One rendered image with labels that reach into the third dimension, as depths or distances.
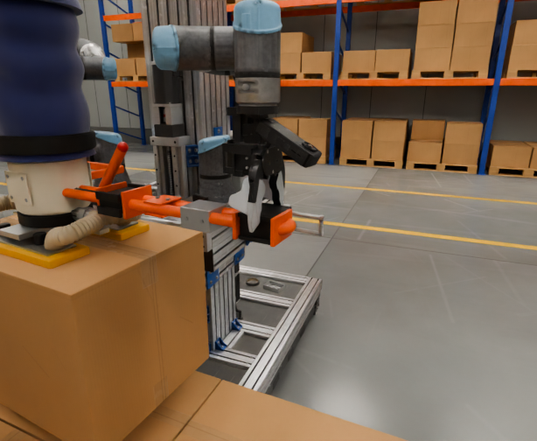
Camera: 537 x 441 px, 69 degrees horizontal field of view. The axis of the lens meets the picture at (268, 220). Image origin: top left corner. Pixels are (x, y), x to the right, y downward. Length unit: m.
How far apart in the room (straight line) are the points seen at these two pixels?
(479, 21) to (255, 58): 7.39
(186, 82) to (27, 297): 1.04
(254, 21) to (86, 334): 0.64
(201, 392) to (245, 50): 1.01
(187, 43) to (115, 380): 0.70
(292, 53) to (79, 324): 7.75
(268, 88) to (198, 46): 0.17
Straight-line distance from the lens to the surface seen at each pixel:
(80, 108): 1.03
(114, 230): 1.08
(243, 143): 0.69
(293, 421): 1.25
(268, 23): 0.66
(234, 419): 1.25
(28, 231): 1.06
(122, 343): 0.94
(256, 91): 0.65
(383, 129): 7.94
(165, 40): 0.77
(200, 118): 1.64
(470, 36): 7.93
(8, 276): 0.97
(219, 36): 0.76
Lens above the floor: 1.43
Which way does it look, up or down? 18 degrees down
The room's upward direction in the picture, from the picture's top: straight up
